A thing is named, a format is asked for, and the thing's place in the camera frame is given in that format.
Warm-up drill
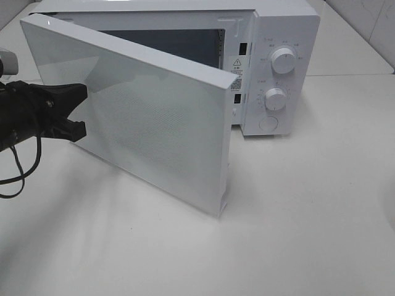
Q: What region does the round white door button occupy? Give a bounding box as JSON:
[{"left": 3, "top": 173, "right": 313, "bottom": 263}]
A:
[{"left": 259, "top": 116, "right": 278, "bottom": 133}]

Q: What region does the white microwave knob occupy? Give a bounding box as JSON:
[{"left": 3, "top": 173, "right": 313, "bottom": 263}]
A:
[
  {"left": 270, "top": 46, "right": 297, "bottom": 75},
  {"left": 265, "top": 88, "right": 287, "bottom": 111}
]

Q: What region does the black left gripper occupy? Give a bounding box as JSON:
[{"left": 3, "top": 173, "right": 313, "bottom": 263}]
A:
[{"left": 1, "top": 81, "right": 88, "bottom": 151}]

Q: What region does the white microwave oven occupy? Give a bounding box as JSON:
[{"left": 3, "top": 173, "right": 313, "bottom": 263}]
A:
[{"left": 20, "top": 1, "right": 320, "bottom": 136}]

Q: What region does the white microwave door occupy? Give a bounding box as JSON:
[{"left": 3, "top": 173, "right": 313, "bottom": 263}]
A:
[{"left": 20, "top": 14, "right": 236, "bottom": 217}]

